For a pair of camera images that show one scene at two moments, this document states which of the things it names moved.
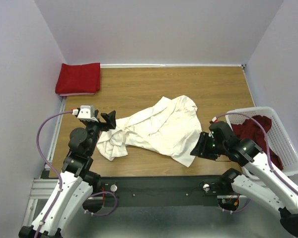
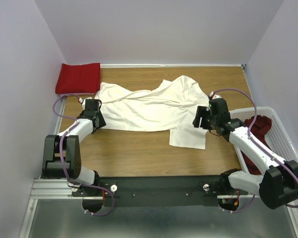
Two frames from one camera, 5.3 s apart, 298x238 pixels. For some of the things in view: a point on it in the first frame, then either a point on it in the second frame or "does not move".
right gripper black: (204, 138) -> (202, 111)
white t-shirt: (172, 126) -> (173, 107)
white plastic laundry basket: (277, 138) does not move
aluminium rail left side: (63, 110) does not move
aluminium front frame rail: (42, 188) does not move
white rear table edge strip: (130, 65) does not move
